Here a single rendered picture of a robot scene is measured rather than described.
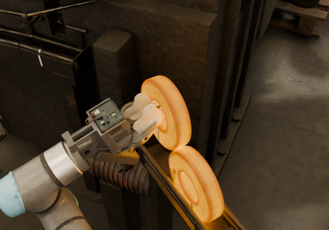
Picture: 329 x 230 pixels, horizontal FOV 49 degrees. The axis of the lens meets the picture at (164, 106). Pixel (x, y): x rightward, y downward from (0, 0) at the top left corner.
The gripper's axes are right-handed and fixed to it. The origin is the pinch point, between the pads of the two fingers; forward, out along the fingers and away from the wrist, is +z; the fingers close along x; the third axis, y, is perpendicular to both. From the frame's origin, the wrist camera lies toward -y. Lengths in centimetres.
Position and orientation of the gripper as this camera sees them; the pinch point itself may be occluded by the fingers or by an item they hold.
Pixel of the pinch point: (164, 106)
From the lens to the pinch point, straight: 73.4
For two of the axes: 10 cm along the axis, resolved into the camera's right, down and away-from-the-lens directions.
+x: -5.1, -6.1, 6.1
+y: -2.2, -5.9, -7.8
